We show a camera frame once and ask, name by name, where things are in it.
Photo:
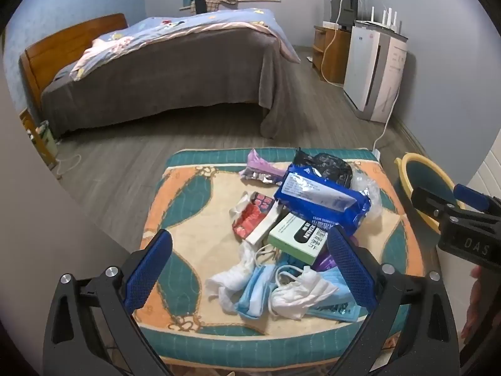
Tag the black rectangular object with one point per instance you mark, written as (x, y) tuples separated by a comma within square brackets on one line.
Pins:
[(200, 6)]

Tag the white air purifier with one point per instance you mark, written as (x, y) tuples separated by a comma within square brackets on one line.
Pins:
[(368, 70)]

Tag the small purple packet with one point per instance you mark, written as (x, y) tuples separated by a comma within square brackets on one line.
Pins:
[(323, 260)]

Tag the white tissue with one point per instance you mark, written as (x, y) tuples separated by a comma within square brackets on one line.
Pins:
[(231, 278)]

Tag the blue floral quilt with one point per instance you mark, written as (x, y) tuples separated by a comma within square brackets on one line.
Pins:
[(188, 25)]

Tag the teal orange patterned mat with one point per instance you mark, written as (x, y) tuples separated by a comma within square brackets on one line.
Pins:
[(188, 211)]

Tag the clear plastic bag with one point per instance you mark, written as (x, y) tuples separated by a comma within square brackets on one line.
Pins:
[(366, 184)]

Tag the wooden cabinet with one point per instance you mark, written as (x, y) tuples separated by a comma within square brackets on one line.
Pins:
[(332, 55)]

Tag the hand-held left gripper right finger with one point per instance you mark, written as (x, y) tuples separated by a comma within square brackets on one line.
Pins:
[(352, 272)]

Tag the wooden bed headboard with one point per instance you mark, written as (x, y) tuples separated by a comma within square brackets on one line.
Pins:
[(58, 51)]

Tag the green white medicine box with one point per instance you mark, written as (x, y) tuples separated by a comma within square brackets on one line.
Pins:
[(293, 235)]

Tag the black plastic bag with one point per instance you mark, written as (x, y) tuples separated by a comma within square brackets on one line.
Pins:
[(328, 164)]

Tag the black monitor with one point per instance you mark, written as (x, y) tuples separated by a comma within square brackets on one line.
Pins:
[(344, 4)]

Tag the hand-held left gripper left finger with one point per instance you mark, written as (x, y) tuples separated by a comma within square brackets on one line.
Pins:
[(148, 272)]

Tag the blue face mask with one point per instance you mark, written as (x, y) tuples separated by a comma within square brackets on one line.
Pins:
[(254, 293), (332, 277), (291, 260)]

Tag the blue wet wipes packet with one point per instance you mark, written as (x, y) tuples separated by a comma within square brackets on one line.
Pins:
[(313, 192)]

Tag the white face mask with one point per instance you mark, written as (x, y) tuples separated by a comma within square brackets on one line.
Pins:
[(305, 290)]

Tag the white wardrobe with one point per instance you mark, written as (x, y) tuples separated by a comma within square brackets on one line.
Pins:
[(489, 164)]

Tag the plaid cloth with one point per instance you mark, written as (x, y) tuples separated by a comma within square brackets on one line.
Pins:
[(213, 4)]

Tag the yellow waste bin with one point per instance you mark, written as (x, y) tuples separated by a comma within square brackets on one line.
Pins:
[(422, 176)]

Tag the green white container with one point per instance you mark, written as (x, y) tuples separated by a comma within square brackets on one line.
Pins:
[(47, 137)]

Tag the purple foil wrapper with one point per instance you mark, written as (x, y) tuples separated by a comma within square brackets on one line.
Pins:
[(258, 164)]

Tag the bed with grey blanket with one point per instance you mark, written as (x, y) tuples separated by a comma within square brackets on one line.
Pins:
[(176, 74)]

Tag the person's right hand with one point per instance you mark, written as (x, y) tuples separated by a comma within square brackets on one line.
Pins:
[(473, 305)]

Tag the red patterned box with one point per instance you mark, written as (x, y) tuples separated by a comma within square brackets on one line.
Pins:
[(254, 213)]

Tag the white power strip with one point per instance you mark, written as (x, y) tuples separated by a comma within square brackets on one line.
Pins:
[(376, 153)]

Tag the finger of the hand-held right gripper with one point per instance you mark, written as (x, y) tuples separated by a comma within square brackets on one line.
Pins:
[(426, 201), (469, 195)]

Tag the window sill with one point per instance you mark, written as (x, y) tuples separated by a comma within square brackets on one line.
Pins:
[(254, 0)]

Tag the white router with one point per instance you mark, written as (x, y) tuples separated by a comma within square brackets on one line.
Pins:
[(385, 23)]

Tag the wooden nightstand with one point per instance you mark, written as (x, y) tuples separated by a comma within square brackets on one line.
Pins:
[(33, 133)]

